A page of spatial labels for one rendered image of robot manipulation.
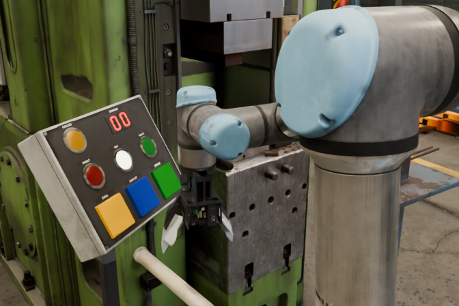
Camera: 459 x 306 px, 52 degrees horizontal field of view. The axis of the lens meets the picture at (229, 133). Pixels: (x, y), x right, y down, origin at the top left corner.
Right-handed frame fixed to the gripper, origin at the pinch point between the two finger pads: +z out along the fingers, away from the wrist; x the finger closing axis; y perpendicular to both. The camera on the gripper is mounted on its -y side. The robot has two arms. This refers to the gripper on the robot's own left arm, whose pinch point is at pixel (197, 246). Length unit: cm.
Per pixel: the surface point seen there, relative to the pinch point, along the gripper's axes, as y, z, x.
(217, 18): -46, -44, 18
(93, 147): -13.6, -20.0, -19.3
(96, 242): -0.2, -4.7, -20.7
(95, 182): -7.9, -14.4, -19.6
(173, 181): -20.8, -6.6, -1.0
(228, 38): -48, -38, 22
